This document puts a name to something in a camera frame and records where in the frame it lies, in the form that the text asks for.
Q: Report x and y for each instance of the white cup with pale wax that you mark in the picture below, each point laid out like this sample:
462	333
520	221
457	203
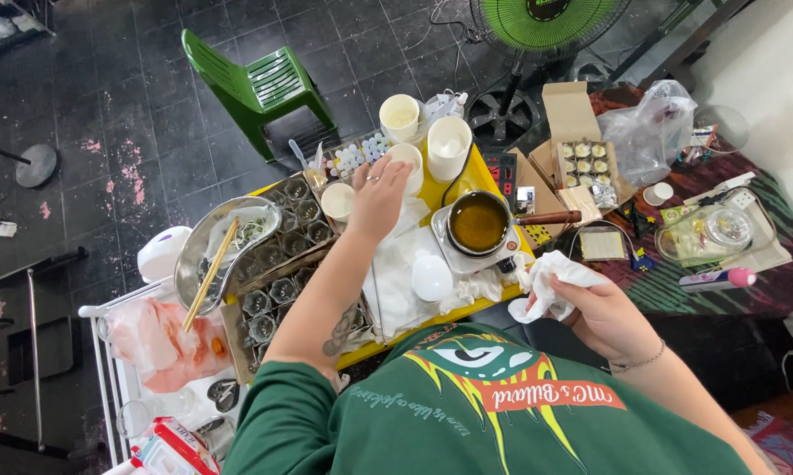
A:
400	119

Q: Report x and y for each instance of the person's right fingers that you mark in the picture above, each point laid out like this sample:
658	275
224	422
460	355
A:
555	300

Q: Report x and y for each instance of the green plastic chair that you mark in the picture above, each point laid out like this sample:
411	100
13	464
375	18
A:
258	86

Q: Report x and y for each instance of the box of small capped bottles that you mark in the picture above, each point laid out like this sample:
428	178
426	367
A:
353	158

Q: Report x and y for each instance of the white rounded appliance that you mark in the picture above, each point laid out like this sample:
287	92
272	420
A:
162	254

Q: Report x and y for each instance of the heap of white tissue sheets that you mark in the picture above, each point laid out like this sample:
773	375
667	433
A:
396	277

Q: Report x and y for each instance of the black round stand base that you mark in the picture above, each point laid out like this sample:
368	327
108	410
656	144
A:
35	165

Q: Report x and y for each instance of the bundle of wooden sticks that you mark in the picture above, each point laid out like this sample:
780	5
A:
578	203

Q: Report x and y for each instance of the tall white cup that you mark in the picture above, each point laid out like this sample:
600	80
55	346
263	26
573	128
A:
449	148

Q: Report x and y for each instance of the small clear zip packet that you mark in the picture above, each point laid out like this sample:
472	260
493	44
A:
603	245

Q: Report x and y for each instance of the yellow table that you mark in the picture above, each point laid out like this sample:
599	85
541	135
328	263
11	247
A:
436	191

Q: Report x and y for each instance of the green printed t-shirt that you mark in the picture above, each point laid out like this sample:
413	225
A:
469	422

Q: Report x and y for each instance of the lidded glass jar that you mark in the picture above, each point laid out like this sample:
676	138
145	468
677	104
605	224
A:
713	234

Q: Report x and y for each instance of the white and pink tube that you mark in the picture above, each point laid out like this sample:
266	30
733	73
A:
716	280

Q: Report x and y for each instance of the person's right hand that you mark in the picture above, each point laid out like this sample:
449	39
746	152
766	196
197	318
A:
607	320

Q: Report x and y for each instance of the person's left hand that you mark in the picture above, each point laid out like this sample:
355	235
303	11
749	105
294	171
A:
378	204

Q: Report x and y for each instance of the black metal rack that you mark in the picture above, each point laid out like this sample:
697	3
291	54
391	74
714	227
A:
14	343

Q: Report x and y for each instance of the white egg-shaped container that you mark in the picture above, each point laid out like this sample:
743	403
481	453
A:
432	278

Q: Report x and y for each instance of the oval metal dish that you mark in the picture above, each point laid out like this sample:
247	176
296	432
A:
195	260

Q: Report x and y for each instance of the wooden chopstick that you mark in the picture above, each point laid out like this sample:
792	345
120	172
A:
206	280
220	258

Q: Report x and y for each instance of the clear glass bowl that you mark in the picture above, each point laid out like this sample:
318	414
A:
723	125

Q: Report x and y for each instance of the silver foil packet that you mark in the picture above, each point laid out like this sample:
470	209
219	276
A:
604	196

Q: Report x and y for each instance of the red patterned rug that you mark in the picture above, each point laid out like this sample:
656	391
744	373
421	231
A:
789	442

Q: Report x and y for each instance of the cardboard tray of glass jars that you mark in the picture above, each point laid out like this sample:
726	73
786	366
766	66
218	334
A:
268	307
297	231

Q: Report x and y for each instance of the white electric hot plate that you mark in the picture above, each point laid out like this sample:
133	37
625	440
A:
470	262

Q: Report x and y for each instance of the white bottle in plastic bag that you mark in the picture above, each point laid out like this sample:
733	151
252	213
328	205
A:
446	104

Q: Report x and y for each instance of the white trolley rack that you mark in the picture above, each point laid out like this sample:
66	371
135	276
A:
110	369

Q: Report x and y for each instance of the clear plastic bag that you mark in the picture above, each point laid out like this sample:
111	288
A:
650	132

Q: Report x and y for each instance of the red and white wipes packet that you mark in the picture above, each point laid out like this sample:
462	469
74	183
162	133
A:
172	452

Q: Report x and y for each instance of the pink plastic bag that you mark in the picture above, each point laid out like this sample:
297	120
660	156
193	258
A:
162	349

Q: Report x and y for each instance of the cardboard box of small candles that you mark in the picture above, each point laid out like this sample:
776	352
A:
584	165

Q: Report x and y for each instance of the green standing fan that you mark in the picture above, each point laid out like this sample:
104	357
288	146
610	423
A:
541	30

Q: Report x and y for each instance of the clear glass jar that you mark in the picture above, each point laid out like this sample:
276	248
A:
149	414

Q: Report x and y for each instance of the patterned dark table cloth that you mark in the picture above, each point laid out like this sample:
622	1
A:
733	297

